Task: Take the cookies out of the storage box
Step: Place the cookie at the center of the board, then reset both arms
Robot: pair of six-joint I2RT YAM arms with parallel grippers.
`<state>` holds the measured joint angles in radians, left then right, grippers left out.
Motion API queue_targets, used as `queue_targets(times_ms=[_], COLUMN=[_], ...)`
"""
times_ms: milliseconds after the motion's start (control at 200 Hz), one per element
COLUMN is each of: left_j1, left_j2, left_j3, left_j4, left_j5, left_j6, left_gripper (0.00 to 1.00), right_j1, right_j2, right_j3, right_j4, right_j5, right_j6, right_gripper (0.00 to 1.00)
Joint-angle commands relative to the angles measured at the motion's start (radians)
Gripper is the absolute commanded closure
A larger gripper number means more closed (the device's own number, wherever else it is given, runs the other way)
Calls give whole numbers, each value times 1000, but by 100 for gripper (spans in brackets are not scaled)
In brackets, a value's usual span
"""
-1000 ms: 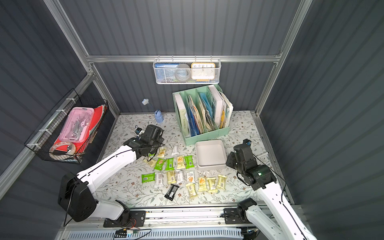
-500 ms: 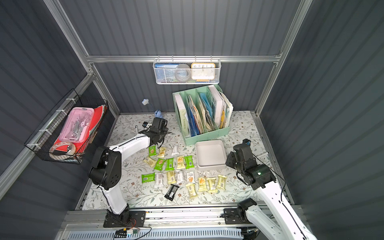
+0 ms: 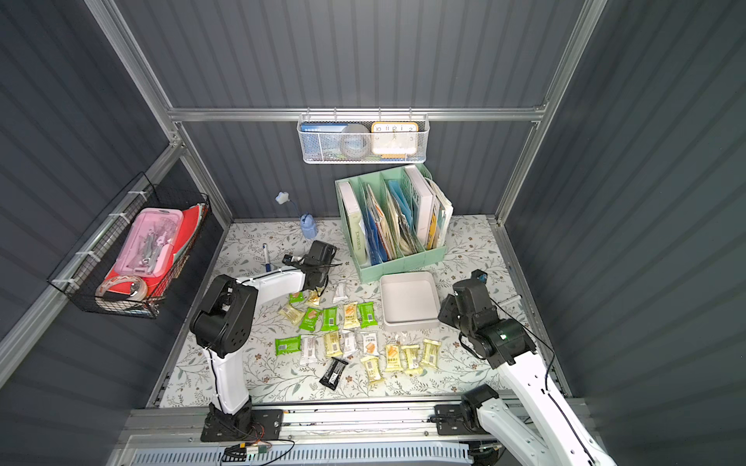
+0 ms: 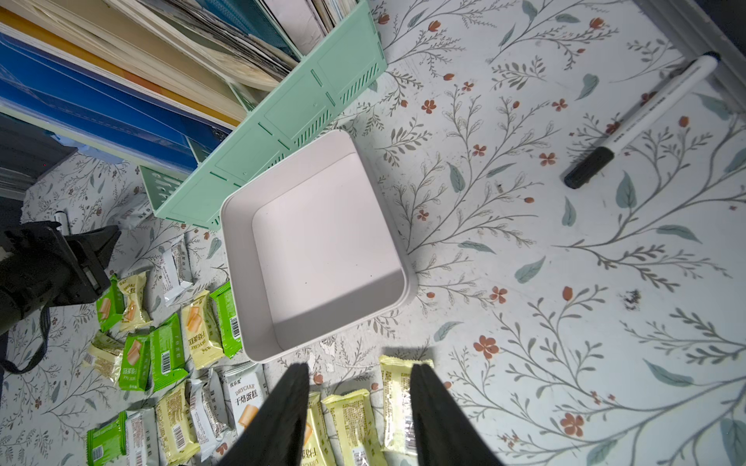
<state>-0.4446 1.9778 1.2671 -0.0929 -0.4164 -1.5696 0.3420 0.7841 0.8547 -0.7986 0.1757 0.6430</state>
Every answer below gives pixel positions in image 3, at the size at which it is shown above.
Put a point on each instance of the yellow packet bottom row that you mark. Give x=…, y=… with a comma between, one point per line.
x=371, y=365
x=411, y=354
x=431, y=353

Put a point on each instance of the black cookie packet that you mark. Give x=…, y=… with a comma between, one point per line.
x=333, y=373

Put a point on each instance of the white cookie storage box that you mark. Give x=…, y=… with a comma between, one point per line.
x=410, y=301

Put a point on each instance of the black marker pen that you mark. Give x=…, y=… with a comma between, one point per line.
x=511, y=300

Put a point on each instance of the yellow cookie packet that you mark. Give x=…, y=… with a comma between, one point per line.
x=351, y=316

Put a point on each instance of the small yellow packet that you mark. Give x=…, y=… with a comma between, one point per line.
x=314, y=299

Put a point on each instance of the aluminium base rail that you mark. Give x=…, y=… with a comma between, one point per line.
x=439, y=430

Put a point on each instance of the black wire side basket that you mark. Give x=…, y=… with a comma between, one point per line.
x=88, y=264

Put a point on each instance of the yellow packet second row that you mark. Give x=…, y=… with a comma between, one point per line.
x=332, y=344

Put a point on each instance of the white cookie packet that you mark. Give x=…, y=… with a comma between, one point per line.
x=370, y=344

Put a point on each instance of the blue white marker pen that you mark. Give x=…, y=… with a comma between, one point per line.
x=266, y=258

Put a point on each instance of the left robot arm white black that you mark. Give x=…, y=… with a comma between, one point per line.
x=222, y=326

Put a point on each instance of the white wire wall basket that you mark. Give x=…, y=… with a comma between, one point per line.
x=421, y=119

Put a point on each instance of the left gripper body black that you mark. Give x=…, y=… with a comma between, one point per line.
x=315, y=275

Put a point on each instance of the blue box in basket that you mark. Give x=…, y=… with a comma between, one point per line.
x=320, y=141

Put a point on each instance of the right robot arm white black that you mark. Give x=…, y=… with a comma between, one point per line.
x=524, y=402

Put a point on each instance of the white book slot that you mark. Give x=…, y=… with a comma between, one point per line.
x=355, y=222
x=422, y=205

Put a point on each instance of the yellow white alarm clock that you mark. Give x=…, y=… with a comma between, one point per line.
x=394, y=139

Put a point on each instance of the clear tape roll in basket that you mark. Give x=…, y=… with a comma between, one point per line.
x=130, y=287

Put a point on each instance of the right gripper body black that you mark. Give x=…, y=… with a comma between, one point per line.
x=449, y=312

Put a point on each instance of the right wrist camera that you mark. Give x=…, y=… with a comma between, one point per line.
x=479, y=275

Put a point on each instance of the grey tape roll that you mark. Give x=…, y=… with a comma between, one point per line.
x=354, y=143

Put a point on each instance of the green cookie packet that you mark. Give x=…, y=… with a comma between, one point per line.
x=368, y=314
x=330, y=320
x=310, y=320

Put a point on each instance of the pale yellow packet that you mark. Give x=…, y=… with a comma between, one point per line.
x=292, y=314

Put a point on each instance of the red cloth bag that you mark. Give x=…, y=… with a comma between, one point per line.
x=192, y=220

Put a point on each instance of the pink plastic tool box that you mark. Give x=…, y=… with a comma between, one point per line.
x=149, y=243

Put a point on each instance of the green file organizer box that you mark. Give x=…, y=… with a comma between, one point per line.
x=392, y=244

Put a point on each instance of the white book left slot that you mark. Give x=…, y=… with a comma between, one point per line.
x=355, y=222

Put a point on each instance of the white brown packet second row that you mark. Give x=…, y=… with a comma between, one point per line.
x=309, y=354

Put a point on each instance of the green packet second row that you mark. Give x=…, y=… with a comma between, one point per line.
x=288, y=346

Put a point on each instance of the white book right slot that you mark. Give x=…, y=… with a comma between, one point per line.
x=422, y=205

